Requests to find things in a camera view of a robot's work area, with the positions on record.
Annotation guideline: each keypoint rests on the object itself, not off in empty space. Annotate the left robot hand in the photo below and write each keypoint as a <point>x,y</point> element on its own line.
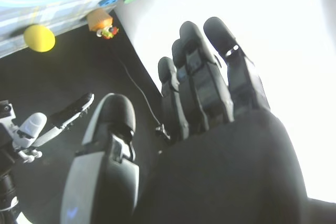
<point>215,171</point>

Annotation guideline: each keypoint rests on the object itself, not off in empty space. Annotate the yellow ball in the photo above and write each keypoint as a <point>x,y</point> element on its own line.
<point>39,37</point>

